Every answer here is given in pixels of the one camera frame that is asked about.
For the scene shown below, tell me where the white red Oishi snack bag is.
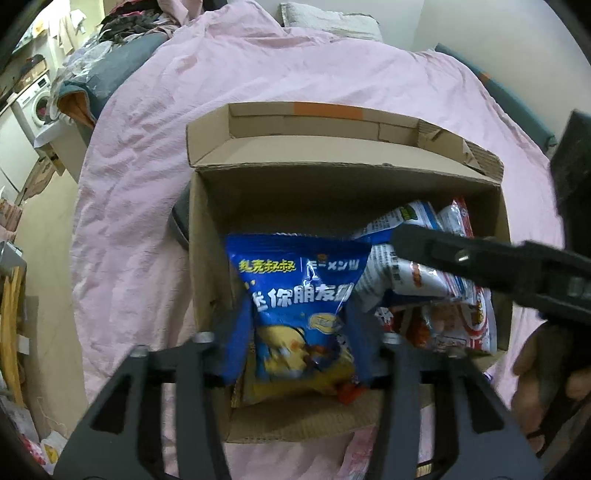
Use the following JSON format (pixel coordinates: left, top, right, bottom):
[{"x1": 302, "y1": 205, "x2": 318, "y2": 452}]
[{"x1": 422, "y1": 287, "x2": 497, "y2": 354}]

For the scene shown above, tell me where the pink bed duvet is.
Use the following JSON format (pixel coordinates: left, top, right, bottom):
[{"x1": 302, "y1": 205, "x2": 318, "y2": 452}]
[{"x1": 68, "y1": 0, "x2": 567, "y2": 480}]

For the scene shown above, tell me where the white washing machine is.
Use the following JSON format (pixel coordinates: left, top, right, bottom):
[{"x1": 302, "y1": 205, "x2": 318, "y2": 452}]
[{"x1": 11, "y1": 72, "x2": 51, "y2": 144}]

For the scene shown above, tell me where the grey blue folded bedding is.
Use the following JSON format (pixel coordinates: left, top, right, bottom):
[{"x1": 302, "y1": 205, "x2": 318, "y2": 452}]
[{"x1": 50, "y1": 32, "x2": 168, "y2": 129}]

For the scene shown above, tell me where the grey white pillow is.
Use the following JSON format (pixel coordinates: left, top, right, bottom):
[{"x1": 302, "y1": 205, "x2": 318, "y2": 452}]
[{"x1": 280, "y1": 2, "x2": 383, "y2": 42}]

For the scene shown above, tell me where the grey striped garment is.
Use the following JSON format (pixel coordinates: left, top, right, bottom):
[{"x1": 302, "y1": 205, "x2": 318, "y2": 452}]
[{"x1": 167, "y1": 183, "x2": 190, "y2": 251}]

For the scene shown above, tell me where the white blue snack bag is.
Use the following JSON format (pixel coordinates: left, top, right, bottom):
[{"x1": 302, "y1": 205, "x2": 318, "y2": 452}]
[{"x1": 351, "y1": 199, "x2": 454, "y2": 310}]

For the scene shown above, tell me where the pink snack packet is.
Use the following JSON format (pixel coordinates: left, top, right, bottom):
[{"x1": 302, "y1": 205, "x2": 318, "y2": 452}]
[{"x1": 348, "y1": 426, "x2": 378, "y2": 479}]

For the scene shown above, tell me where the person's right hand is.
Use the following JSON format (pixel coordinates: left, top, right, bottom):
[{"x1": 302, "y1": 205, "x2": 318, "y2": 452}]
[{"x1": 511, "y1": 322, "x2": 590, "y2": 467}]

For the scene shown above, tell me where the blue mini noodle snack bag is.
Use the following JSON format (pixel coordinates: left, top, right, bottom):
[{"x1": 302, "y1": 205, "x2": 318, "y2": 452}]
[{"x1": 225, "y1": 233, "x2": 370, "y2": 381}]

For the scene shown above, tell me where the white red-edged snack bag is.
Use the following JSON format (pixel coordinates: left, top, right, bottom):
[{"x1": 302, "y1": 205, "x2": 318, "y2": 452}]
[{"x1": 435, "y1": 197, "x2": 493, "y2": 324}]

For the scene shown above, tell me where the pile of dark clothes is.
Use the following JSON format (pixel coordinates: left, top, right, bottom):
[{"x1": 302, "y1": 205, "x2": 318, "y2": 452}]
[{"x1": 98, "y1": 0, "x2": 179, "y2": 44}]

